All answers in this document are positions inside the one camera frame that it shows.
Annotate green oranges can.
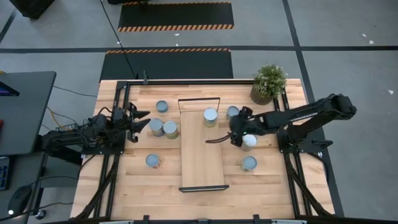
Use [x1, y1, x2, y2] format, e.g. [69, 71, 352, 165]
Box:
[162, 120, 180, 140]

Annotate black computer mouse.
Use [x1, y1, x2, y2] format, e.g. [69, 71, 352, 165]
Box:
[7, 185, 32, 216]

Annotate long black cable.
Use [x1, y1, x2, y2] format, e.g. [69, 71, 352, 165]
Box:
[99, 0, 139, 79]

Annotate yellow and teal label can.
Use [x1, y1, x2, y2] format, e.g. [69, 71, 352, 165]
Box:
[203, 107, 218, 128]

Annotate yellow and blue label can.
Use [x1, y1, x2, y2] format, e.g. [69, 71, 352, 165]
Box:
[148, 118, 165, 138]

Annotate white teal can red print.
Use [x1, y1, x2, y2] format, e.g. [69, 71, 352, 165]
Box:
[241, 156, 258, 172]

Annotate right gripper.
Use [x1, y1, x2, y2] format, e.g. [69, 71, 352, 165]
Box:
[205, 106, 266, 147]

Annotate peaches can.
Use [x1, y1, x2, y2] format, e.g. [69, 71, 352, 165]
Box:
[239, 134, 258, 152]

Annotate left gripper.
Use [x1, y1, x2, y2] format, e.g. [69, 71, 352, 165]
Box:
[110, 101, 152, 144]

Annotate potted plant slatted pot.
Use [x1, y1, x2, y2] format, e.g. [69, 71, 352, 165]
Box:
[250, 63, 289, 106]

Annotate green dotted peas can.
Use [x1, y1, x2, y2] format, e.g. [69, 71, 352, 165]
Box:
[226, 105, 240, 121]

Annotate black box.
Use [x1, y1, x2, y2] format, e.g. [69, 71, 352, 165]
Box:
[8, 0, 56, 19]

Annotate black keyboard blue keys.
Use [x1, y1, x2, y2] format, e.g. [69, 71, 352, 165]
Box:
[0, 157, 12, 191]

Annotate red white tomato can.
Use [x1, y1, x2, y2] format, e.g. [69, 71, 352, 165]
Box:
[145, 153, 162, 169]

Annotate black hazard-striped floor mat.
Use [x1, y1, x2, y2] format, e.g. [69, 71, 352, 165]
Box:
[117, 1, 234, 32]
[99, 48, 234, 82]

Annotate yellow cable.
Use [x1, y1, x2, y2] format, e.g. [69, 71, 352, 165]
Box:
[46, 106, 68, 129]

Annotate dark grey desk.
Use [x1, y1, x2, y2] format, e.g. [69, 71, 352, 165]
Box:
[0, 70, 57, 156]

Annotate wooden shelf black metal frame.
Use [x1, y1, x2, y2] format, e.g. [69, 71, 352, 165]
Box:
[177, 97, 230, 193]

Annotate black aluminium table frame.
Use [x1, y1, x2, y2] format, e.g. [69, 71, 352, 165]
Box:
[70, 79, 336, 224]

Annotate small teal fish can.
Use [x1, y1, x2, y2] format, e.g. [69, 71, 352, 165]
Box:
[155, 100, 169, 113]

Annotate dark laptop screen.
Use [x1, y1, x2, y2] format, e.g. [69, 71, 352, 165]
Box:
[0, 81, 21, 97]

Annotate thin grey floor cable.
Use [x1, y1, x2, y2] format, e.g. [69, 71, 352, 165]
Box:
[52, 85, 98, 98]

